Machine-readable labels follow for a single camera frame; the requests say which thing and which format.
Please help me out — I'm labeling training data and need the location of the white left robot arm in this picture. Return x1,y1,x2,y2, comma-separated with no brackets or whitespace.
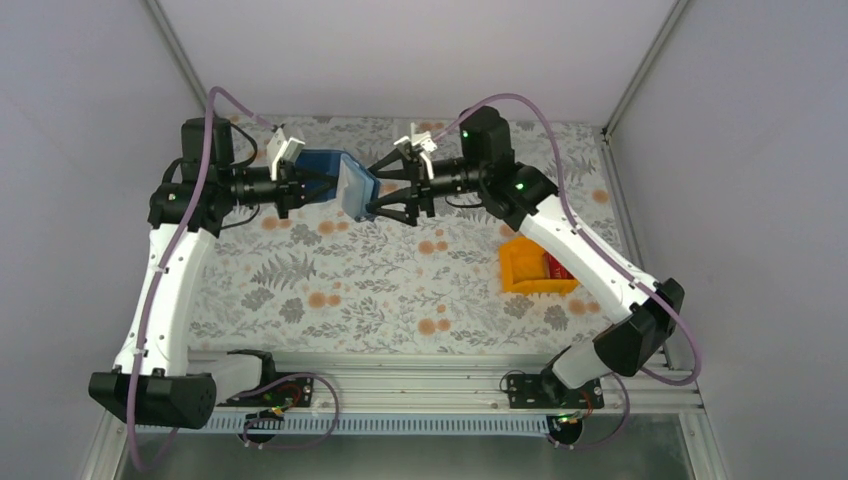
88,118,348,430

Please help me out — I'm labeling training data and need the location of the blue leather card holder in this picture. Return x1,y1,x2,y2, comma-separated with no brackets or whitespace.
295,149,381,222

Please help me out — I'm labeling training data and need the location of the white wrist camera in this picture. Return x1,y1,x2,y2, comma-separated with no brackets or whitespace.
266,125,306,167
393,122,438,153

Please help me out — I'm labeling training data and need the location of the aluminium rail base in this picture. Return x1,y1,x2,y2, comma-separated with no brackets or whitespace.
132,351,705,436

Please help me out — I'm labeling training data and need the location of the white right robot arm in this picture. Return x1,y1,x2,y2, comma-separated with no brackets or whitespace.
366,106,685,407

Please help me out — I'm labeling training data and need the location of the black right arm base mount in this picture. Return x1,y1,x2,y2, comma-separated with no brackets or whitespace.
499,370,605,410

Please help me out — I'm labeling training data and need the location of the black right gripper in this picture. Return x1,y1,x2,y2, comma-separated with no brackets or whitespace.
365,148,486,226

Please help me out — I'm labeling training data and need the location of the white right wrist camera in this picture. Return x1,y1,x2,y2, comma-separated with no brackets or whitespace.
393,122,438,153

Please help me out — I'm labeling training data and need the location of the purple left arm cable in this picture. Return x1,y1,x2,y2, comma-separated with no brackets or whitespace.
125,86,277,473

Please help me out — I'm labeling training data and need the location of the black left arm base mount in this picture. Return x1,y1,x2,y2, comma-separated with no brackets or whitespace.
216,349,315,412

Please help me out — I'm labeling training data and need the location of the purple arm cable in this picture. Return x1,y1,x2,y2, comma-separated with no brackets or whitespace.
125,86,277,473
430,92,703,388

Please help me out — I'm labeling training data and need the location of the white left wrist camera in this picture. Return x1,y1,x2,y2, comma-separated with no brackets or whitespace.
266,125,306,167

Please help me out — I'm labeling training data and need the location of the red item in bin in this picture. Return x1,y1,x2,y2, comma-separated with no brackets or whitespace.
543,253,575,280

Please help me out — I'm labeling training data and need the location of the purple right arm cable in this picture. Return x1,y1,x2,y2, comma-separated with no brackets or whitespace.
430,92,703,388

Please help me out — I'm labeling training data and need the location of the floral table cloth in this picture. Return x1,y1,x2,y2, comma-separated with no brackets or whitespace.
188,115,647,356

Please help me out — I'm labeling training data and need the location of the yellow plastic bin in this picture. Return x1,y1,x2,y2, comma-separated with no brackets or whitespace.
498,237,579,296

